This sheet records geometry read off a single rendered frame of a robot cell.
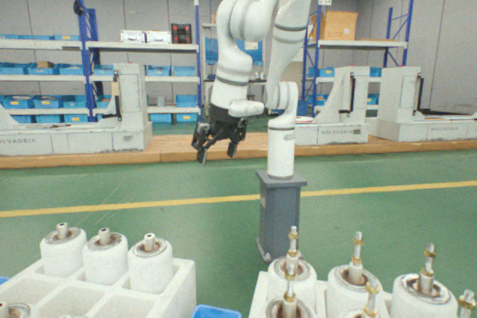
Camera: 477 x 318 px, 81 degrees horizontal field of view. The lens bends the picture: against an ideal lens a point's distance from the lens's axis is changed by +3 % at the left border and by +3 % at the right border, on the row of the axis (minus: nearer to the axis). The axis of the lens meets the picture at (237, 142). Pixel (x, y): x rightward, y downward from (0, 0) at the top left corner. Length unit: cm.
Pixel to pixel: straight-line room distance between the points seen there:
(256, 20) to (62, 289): 69
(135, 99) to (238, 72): 195
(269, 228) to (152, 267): 48
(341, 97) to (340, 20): 311
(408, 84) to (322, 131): 97
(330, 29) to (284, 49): 491
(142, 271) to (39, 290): 27
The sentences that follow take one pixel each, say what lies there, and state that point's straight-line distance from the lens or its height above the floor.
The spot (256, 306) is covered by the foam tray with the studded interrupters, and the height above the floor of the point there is 18.
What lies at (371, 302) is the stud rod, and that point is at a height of 30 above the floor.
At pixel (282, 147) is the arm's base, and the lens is 94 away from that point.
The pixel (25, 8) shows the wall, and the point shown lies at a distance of 989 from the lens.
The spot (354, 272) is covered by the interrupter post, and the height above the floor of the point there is 27.
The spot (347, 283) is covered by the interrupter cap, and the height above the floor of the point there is 25.
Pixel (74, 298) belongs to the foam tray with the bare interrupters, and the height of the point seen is 15.
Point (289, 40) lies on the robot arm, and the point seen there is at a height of 74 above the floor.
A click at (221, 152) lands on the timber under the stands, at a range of 236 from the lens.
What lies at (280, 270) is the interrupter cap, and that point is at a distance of 61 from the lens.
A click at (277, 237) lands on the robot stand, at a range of 103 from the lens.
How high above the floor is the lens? 61
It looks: 11 degrees down
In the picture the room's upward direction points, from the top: straight up
